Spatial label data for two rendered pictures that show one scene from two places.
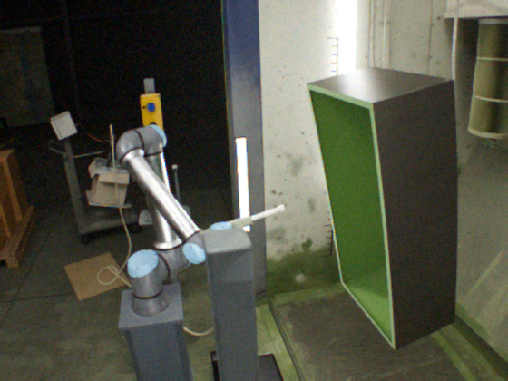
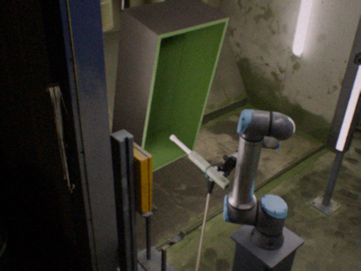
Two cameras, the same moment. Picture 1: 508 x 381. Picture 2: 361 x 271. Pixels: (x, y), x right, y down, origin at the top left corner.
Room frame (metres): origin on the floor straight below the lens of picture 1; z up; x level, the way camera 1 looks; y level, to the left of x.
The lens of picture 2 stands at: (2.85, 1.74, 2.38)
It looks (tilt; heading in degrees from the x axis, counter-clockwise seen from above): 32 degrees down; 240
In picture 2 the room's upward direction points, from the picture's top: 2 degrees clockwise
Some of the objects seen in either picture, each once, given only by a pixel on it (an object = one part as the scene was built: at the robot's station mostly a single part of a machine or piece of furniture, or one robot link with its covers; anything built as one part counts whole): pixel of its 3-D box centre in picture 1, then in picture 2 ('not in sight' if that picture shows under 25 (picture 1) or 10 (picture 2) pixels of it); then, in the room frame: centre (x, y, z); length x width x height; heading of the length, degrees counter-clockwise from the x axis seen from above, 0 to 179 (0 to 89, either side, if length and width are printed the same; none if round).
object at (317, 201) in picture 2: not in sight; (325, 204); (0.38, 0.03, 0.01); 0.20 x 0.20 x 0.01; 12
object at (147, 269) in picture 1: (146, 271); (270, 213); (1.57, 0.54, 0.83); 0.17 x 0.15 x 0.18; 142
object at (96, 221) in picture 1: (93, 174); not in sight; (3.64, 1.64, 0.64); 0.73 x 0.50 x 1.27; 117
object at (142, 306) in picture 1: (149, 296); (268, 231); (1.56, 0.55, 0.69); 0.19 x 0.19 x 0.10
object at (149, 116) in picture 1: (152, 115); (137, 179); (2.39, 0.63, 1.42); 0.12 x 0.06 x 0.26; 102
